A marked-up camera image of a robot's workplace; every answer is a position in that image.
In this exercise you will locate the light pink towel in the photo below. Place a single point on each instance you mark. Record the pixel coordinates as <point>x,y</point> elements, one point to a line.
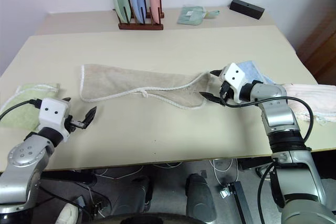
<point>315,98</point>

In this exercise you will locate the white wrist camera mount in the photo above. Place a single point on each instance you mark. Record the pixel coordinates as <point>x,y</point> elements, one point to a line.
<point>53,112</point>
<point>235,78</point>

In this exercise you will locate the light blue towel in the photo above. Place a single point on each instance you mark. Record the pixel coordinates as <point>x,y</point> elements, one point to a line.
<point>252,70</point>

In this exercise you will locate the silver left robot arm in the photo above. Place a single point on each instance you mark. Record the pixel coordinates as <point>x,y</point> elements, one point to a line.
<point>23,155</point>

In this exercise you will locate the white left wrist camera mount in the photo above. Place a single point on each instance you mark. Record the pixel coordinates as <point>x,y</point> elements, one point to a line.
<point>53,112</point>

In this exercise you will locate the dark grey rounded robot foot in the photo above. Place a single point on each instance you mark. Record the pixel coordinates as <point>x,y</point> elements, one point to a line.
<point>199,197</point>
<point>134,195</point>

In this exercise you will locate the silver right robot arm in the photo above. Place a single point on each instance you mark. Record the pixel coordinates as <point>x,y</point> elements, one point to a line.
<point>278,116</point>

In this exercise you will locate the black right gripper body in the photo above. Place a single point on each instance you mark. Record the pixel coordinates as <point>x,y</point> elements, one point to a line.
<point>227,91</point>

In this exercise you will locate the black metal bar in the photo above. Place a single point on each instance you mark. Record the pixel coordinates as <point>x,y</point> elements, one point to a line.
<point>240,200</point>

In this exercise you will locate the beige towel with white trim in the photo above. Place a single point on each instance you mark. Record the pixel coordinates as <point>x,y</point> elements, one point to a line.
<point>118,82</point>

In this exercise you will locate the black rectangular box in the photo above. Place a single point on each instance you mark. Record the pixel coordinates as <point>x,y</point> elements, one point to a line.
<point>246,8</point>

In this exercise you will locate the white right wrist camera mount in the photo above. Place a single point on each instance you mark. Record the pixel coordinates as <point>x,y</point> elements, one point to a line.
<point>235,78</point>

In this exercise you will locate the light green towel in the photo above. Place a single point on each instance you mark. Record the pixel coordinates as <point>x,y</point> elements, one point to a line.
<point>23,119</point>

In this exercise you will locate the white shoe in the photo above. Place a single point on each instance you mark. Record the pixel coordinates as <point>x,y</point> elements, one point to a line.
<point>67,214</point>

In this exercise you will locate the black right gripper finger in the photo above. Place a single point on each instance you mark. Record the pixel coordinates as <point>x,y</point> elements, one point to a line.
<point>212,97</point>
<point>217,73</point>

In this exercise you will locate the dark wooden plate rack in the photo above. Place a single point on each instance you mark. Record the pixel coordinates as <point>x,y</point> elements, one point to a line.
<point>139,26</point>

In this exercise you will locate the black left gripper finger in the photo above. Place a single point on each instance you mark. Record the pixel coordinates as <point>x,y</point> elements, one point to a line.
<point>67,100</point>
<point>89,117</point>

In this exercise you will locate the folded mint green cloth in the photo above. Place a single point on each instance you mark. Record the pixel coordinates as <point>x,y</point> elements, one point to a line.
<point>190,15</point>

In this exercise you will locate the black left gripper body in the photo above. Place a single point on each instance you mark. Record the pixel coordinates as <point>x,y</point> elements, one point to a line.
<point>70,124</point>

